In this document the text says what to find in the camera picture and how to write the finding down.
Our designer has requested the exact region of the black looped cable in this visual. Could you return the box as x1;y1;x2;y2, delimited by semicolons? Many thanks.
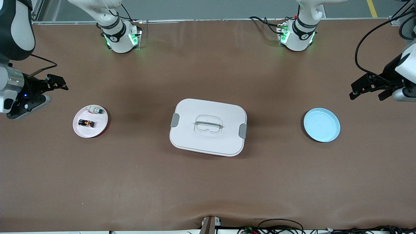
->
258;219;304;234

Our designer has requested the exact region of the aluminium frame with diagonal brace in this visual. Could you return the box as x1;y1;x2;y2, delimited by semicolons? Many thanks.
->
31;0;44;26

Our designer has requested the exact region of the black right base cable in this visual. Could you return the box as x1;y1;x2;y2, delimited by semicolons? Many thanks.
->
110;3;143;23

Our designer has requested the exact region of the light blue round plate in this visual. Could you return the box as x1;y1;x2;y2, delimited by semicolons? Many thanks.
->
303;108;341;143

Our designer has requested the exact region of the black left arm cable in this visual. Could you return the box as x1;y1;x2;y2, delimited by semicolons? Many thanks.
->
355;6;416;77

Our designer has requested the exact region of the silver table edge rail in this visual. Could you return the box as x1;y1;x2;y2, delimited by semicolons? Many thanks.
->
32;18;390;25

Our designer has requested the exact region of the black left base cable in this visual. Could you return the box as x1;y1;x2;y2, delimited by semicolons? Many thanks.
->
249;16;286;34

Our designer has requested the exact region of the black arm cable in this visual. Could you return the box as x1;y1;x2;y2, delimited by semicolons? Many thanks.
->
355;6;416;77
24;54;58;78

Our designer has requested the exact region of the pink round plate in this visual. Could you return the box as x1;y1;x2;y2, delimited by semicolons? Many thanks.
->
72;104;109;138

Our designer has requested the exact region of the black base cable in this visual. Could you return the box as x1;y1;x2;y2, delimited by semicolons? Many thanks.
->
110;3;143;23
249;16;286;34

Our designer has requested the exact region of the tangled cable bundle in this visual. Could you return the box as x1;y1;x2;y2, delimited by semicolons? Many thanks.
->
237;226;416;234

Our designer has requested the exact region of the white lidded container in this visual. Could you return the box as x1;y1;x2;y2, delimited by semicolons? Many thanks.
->
169;98;248;157

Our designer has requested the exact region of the aluminium corner frame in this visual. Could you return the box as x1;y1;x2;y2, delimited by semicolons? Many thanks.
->
389;0;416;26

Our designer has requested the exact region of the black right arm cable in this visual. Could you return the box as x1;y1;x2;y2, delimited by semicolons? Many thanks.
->
24;54;58;78

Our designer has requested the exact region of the brown camera mount post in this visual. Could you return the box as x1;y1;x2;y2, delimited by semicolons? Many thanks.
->
199;215;222;234

